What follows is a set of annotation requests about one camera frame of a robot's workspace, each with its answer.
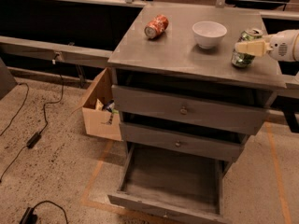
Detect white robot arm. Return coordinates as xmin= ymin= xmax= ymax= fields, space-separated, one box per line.
xmin=235 ymin=30 xmax=299 ymax=62

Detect grey top drawer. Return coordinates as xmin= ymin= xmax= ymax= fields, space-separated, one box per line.
xmin=112 ymin=85 xmax=268 ymax=135

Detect cardboard box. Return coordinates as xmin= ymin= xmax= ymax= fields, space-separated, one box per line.
xmin=73 ymin=68 xmax=121 ymax=141

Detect red soda can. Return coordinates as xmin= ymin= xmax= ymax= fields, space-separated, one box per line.
xmin=144 ymin=14 xmax=169 ymax=39

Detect grey bottom drawer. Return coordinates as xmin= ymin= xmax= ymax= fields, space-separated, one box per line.
xmin=108 ymin=144 xmax=232 ymax=224

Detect grey metal rail frame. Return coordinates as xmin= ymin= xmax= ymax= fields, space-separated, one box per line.
xmin=1 ymin=3 xmax=298 ymax=99

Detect black power adapter with cable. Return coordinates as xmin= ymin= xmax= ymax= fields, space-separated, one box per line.
xmin=0 ymin=75 xmax=64 ymax=182

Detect grey drawer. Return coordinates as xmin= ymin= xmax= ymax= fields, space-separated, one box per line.
xmin=112 ymin=85 xmax=268 ymax=135
xmin=120 ymin=123 xmax=244 ymax=161
xmin=108 ymin=144 xmax=232 ymax=224

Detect grey drawer cabinet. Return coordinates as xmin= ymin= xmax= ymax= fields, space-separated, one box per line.
xmin=109 ymin=4 xmax=286 ymax=165

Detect black adapter bottom left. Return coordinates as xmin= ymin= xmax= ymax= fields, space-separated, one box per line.
xmin=19 ymin=200 xmax=69 ymax=224

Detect grey middle drawer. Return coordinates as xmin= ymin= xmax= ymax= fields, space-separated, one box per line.
xmin=120 ymin=123 xmax=244 ymax=161

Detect green soda can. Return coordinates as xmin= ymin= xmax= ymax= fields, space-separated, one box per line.
xmin=231 ymin=28 xmax=263 ymax=68

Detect items inside cardboard box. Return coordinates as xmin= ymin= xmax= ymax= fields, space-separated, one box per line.
xmin=95 ymin=99 xmax=119 ymax=125

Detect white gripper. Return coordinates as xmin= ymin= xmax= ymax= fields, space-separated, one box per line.
xmin=235 ymin=30 xmax=294 ymax=62

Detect white bowl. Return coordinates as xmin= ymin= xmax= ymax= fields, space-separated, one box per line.
xmin=192 ymin=21 xmax=227 ymax=49

